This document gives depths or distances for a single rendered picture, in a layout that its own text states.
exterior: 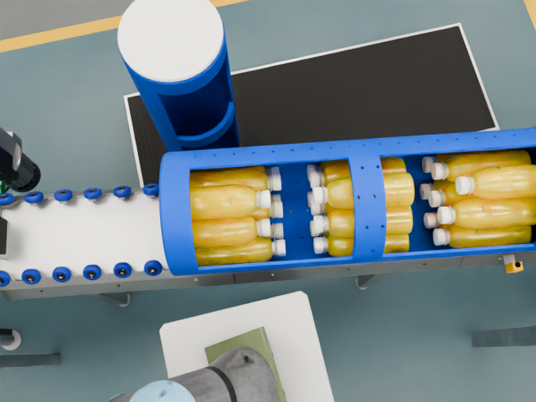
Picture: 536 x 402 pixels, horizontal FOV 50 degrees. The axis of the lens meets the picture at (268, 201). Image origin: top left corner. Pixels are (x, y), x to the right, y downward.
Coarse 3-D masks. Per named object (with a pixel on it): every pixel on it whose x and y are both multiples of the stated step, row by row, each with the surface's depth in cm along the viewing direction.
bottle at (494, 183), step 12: (492, 168) 125; (504, 168) 125; (516, 168) 125; (528, 168) 124; (480, 180) 124; (492, 180) 123; (504, 180) 123; (516, 180) 123; (528, 180) 123; (468, 192) 126; (480, 192) 125; (492, 192) 124; (504, 192) 124; (516, 192) 124; (528, 192) 124
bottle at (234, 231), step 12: (192, 228) 126; (204, 228) 125; (216, 228) 125; (228, 228) 125; (240, 228) 126; (252, 228) 126; (204, 240) 126; (216, 240) 126; (228, 240) 126; (240, 240) 126; (252, 240) 128
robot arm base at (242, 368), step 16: (240, 352) 106; (256, 352) 106; (208, 368) 101; (224, 368) 102; (240, 368) 102; (256, 368) 103; (240, 384) 100; (256, 384) 101; (272, 384) 103; (240, 400) 99; (256, 400) 100; (272, 400) 102
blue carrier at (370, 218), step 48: (288, 144) 130; (336, 144) 127; (384, 144) 126; (432, 144) 125; (480, 144) 124; (528, 144) 124; (288, 192) 146; (384, 192) 119; (192, 240) 120; (288, 240) 143; (384, 240) 122; (432, 240) 141
